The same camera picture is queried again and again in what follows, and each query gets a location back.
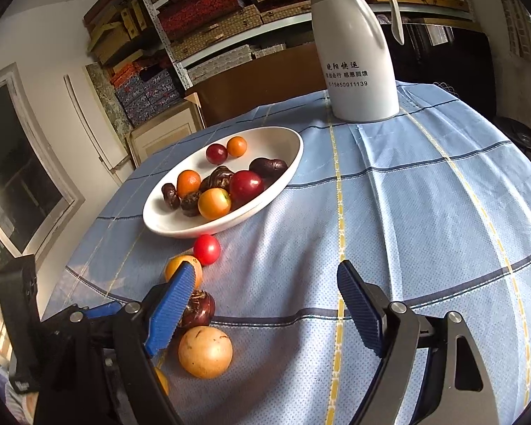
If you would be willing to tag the dark chestnut in plate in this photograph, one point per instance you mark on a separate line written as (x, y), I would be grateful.
(189, 204)

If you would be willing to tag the dark chestnut left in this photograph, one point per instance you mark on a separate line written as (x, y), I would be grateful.
(170, 196)

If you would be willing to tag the window frame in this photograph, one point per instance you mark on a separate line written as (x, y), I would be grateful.
(37, 197)

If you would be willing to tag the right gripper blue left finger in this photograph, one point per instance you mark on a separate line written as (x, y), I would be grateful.
(165, 312)

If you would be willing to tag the framed picture leaning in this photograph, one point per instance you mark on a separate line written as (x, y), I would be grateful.
(168, 127)

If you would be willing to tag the brown wooden board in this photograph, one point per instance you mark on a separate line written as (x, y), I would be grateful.
(273, 79)

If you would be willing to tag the small orange kumquat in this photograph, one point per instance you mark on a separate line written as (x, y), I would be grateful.
(236, 146)

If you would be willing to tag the dark purple passion fruit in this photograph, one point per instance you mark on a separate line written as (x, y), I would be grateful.
(199, 311)

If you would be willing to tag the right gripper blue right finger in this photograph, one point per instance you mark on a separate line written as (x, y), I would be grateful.
(360, 299)

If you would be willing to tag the metal storage shelf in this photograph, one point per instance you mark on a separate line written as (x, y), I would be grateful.
(129, 36)

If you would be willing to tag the large orange fruit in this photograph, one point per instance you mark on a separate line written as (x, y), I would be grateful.
(214, 203)

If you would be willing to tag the white ceramic plate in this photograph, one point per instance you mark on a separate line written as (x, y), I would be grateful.
(216, 167)

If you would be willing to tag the pale yellow round fruit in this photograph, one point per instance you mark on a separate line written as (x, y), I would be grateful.
(205, 352)

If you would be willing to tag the blue checked tablecloth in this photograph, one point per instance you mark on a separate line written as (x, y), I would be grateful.
(433, 206)

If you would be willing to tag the red plum in plate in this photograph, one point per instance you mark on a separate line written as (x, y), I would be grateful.
(245, 186)

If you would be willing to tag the red cherry tomato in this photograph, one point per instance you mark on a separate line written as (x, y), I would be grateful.
(207, 249)

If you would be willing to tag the white thermos jug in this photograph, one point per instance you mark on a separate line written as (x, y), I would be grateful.
(355, 59)

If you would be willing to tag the orange fruit left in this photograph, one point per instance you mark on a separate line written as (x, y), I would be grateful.
(188, 182)

